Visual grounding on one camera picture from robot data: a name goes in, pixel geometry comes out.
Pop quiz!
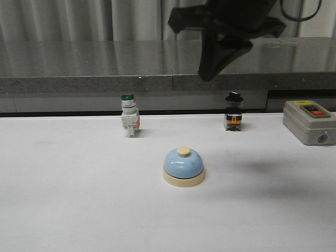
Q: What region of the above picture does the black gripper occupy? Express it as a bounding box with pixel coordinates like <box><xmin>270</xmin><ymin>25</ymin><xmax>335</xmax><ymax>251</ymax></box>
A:
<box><xmin>168</xmin><ymin>1</ymin><xmax>286</xmax><ymax>81</ymax></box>

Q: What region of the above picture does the black selector switch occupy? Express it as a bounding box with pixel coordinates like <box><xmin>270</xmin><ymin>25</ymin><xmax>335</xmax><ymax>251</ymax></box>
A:
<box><xmin>224</xmin><ymin>91</ymin><xmax>243</xmax><ymax>131</ymax></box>

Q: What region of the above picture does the blue and cream desk bell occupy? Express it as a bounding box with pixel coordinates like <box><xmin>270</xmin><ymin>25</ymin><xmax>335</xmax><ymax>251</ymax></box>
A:
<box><xmin>163</xmin><ymin>146</ymin><xmax>205</xmax><ymax>187</ymax></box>

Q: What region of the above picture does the grey stone counter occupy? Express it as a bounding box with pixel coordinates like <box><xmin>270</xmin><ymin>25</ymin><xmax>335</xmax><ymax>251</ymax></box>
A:
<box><xmin>1</xmin><ymin>38</ymin><xmax>335</xmax><ymax>116</ymax></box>

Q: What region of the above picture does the grey start-stop switch box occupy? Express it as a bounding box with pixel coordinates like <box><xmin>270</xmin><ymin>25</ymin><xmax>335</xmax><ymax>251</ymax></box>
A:
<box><xmin>283</xmin><ymin>100</ymin><xmax>335</xmax><ymax>145</ymax></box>

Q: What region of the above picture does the green pushbutton switch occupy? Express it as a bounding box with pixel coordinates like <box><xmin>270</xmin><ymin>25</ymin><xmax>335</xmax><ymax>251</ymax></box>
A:
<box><xmin>121</xmin><ymin>93</ymin><xmax>140</xmax><ymax>138</ymax></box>

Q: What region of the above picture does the black cable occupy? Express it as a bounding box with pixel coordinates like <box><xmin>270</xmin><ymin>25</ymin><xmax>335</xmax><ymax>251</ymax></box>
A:
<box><xmin>279</xmin><ymin>0</ymin><xmax>323</xmax><ymax>38</ymax></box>

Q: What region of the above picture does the grey curtain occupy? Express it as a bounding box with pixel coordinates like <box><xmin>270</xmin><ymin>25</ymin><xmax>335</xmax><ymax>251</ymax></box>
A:
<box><xmin>1</xmin><ymin>1</ymin><xmax>335</xmax><ymax>42</ymax></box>

